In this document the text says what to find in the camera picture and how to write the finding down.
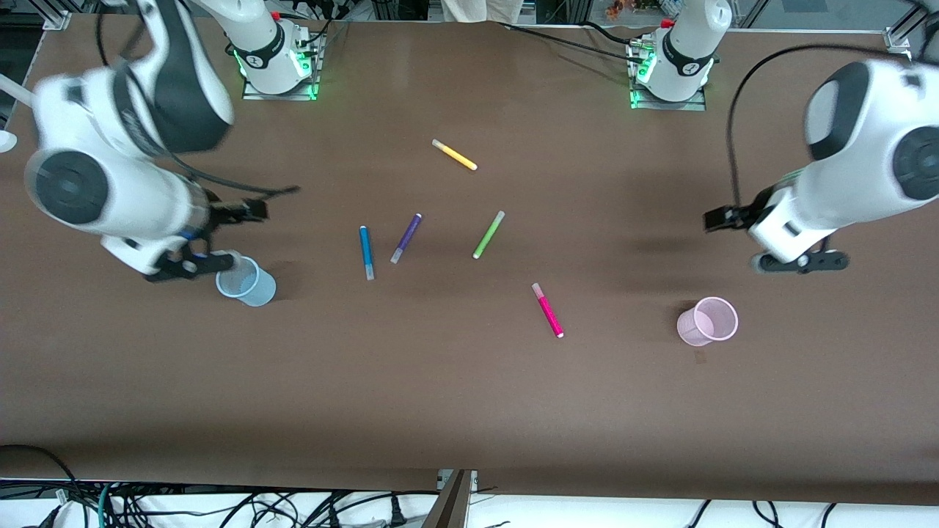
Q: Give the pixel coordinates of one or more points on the translucent pink plastic cup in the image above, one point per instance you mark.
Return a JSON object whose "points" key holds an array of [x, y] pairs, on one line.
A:
{"points": [[706, 323]]}

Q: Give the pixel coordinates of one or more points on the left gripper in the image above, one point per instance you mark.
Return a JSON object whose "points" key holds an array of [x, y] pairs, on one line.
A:
{"points": [[742, 215]]}

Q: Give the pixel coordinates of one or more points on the white pole stand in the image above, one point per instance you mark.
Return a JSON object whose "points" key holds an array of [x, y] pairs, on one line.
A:
{"points": [[9, 88]]}

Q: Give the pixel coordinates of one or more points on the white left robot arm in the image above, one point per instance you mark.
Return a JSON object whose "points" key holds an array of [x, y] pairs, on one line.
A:
{"points": [[866, 169]]}

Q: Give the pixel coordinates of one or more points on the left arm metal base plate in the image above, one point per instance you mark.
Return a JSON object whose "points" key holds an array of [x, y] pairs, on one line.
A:
{"points": [[675, 105]]}

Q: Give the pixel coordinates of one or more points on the blue marker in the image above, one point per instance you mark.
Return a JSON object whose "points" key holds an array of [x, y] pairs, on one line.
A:
{"points": [[366, 251]]}

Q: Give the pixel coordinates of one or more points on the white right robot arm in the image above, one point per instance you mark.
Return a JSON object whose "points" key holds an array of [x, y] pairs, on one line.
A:
{"points": [[110, 191]]}

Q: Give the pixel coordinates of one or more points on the pink marker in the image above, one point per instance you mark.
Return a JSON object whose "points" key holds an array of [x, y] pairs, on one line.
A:
{"points": [[548, 311]]}

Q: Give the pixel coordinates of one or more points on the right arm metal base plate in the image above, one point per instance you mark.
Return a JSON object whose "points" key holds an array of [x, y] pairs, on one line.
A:
{"points": [[317, 70]]}

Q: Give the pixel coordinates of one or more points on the translucent blue plastic cup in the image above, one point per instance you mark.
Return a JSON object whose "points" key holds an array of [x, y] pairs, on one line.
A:
{"points": [[248, 284]]}

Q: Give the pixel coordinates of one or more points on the yellow marker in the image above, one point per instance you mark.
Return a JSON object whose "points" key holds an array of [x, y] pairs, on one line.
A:
{"points": [[455, 155]]}

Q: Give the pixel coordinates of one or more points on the purple marker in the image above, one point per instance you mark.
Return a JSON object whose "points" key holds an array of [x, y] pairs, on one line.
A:
{"points": [[406, 237]]}

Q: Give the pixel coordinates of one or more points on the green marker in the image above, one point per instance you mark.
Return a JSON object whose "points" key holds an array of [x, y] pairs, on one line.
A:
{"points": [[488, 235]]}

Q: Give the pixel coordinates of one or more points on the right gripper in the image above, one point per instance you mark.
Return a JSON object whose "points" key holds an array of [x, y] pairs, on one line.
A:
{"points": [[223, 215]]}

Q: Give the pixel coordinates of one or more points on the metal table leg bracket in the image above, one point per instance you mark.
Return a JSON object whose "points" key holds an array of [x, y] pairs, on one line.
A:
{"points": [[451, 502]]}

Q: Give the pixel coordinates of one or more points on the aluminium frame corner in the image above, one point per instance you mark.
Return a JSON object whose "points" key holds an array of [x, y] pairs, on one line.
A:
{"points": [[899, 38], [57, 20]]}

